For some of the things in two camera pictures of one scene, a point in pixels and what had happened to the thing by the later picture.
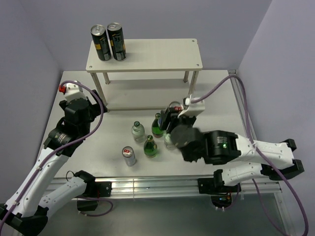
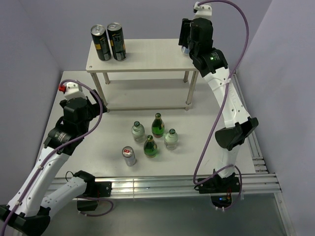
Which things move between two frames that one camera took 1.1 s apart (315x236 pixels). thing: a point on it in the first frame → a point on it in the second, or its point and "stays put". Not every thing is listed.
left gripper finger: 104,106 stays put
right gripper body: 189,121 → 192,50
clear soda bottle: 138,130 stays put
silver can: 129,154 stays put
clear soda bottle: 169,144 stays put
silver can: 175,106 → 185,51
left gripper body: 94,109 stays put
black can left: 101,42 stays put
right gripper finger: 165,119 → 185,32
